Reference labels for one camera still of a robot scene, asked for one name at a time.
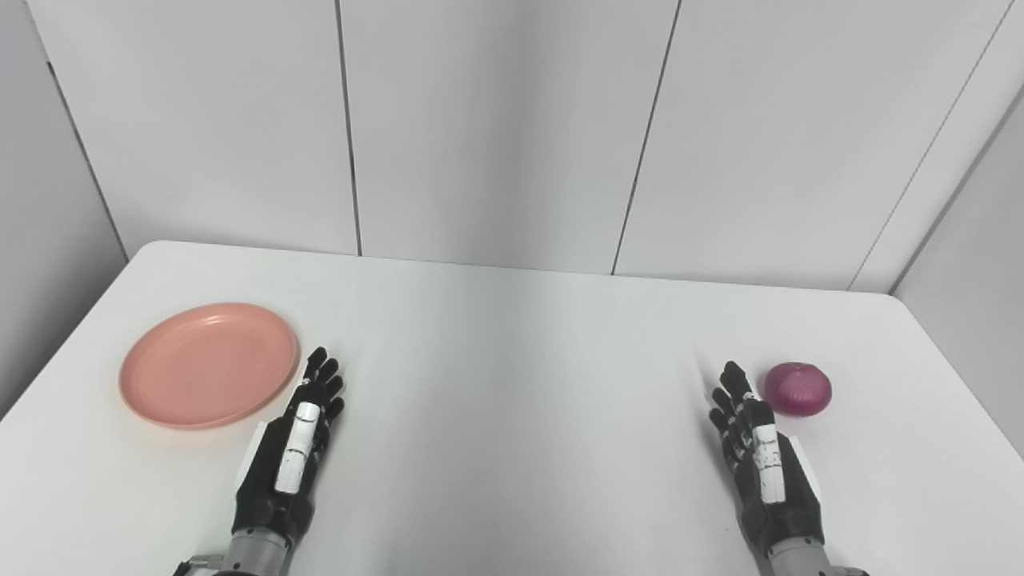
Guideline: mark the pink round plate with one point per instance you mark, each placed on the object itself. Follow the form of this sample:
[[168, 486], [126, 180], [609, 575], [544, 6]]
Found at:
[[208, 366]]

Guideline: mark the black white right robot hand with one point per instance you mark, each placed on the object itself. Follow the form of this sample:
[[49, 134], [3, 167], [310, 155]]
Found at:
[[788, 496]]

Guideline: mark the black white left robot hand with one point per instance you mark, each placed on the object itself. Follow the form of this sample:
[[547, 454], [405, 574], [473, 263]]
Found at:
[[280, 480]]

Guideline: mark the purple red onion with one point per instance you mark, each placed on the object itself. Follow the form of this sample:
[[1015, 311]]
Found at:
[[800, 390]]

